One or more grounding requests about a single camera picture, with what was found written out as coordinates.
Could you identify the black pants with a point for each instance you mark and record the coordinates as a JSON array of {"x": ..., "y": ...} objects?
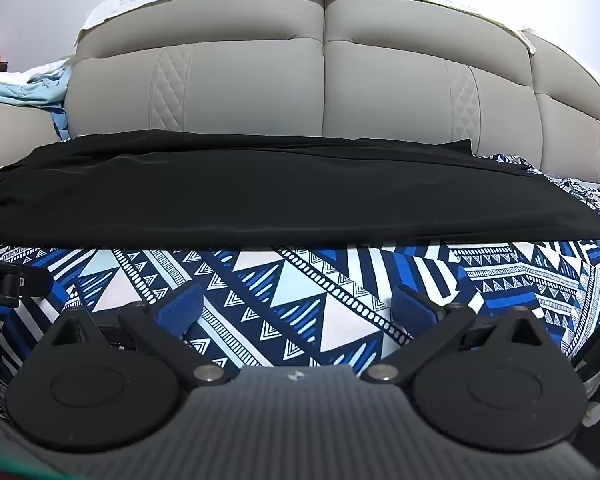
[{"x": 280, "y": 195}]

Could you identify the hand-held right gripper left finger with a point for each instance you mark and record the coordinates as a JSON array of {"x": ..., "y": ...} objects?
[{"x": 180, "y": 310}]

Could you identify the blue white patterned blanket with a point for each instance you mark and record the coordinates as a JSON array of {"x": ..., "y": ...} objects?
[{"x": 330, "y": 285}]

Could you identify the grey padded headboard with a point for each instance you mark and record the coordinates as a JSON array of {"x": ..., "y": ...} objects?
[{"x": 260, "y": 85}]

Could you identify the white crumpled cloth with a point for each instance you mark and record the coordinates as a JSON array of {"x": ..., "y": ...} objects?
[{"x": 30, "y": 74}]

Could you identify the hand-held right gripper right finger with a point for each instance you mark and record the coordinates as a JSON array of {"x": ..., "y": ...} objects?
[{"x": 414, "y": 310}]

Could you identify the light blue garment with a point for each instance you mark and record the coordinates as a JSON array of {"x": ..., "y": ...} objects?
[{"x": 25, "y": 92}]

